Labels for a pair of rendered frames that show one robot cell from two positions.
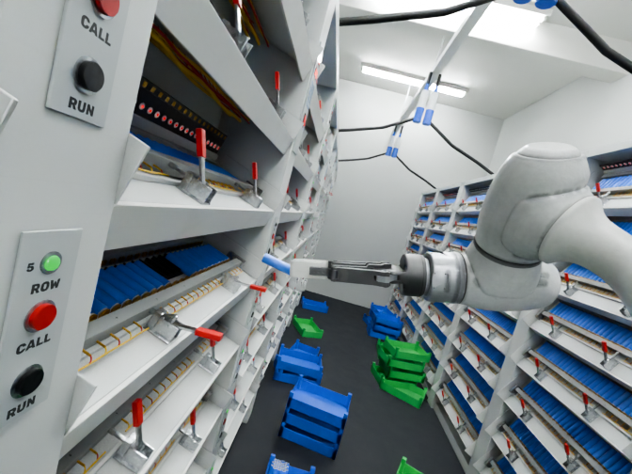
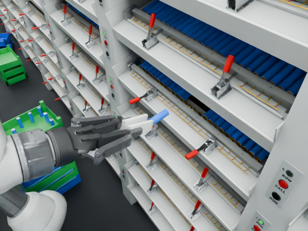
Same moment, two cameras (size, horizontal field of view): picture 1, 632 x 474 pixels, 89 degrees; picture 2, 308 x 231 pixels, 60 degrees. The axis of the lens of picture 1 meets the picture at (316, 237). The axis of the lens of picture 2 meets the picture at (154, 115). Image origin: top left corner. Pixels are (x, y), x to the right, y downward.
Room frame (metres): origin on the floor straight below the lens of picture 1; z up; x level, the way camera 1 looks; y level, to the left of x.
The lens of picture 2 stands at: (0.95, -0.25, 1.48)
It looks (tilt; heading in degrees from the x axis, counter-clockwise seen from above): 43 degrees down; 141
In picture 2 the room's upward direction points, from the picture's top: straight up
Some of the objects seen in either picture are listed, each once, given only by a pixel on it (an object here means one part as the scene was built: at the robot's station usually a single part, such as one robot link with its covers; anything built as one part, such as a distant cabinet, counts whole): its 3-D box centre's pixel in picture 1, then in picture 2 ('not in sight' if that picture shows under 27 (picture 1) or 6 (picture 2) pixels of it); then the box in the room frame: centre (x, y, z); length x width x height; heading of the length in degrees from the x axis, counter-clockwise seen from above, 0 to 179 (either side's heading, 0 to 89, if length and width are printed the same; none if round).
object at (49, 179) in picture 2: not in sight; (44, 166); (-0.19, -0.16, 0.20); 0.30 x 0.20 x 0.08; 96
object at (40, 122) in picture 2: not in sight; (26, 128); (-0.19, -0.16, 0.52); 0.30 x 0.20 x 0.08; 96
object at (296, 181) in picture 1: (272, 254); not in sight; (1.59, 0.19, 0.87); 0.20 x 0.09 x 1.74; 87
